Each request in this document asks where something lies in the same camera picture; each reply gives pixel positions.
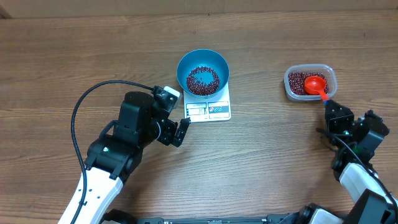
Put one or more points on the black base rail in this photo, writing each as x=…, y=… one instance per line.
x=211, y=220

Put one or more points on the teal plastic bowl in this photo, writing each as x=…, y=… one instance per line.
x=203, y=57

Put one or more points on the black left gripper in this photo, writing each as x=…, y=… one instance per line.
x=170, y=127

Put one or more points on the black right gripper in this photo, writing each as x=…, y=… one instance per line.
x=342, y=116

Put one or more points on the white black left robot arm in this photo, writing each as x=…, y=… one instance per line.
x=143, y=118

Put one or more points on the red adzuki beans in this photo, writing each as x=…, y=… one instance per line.
x=297, y=81

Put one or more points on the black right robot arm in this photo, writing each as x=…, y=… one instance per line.
x=356, y=140

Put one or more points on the red scoop blue handle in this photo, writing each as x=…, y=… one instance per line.
x=315, y=85

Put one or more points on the white digital kitchen scale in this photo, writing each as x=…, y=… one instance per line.
x=200, y=110

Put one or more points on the red beans in bowl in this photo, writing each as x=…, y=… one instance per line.
x=203, y=81

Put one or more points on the clear plastic food container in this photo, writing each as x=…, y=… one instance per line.
x=331, y=82

